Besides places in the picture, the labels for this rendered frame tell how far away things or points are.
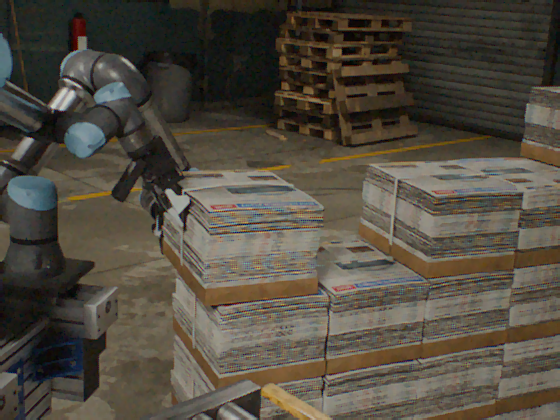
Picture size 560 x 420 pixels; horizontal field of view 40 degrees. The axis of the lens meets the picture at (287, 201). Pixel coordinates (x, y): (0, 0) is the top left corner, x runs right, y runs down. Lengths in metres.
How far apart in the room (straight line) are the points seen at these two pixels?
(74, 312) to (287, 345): 0.53
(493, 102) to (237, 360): 7.88
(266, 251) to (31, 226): 0.58
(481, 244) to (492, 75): 7.45
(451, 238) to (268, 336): 0.55
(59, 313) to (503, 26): 7.96
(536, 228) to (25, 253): 1.35
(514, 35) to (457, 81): 0.93
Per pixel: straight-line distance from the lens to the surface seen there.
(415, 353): 2.15
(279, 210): 1.78
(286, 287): 1.86
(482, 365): 2.31
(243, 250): 1.79
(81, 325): 2.00
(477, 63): 9.66
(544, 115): 2.58
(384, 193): 2.23
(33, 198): 1.97
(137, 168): 1.82
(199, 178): 2.01
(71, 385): 2.09
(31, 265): 2.01
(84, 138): 1.69
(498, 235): 2.17
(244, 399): 1.52
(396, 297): 2.04
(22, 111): 1.72
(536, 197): 2.23
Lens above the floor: 1.54
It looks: 15 degrees down
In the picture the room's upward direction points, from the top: 3 degrees clockwise
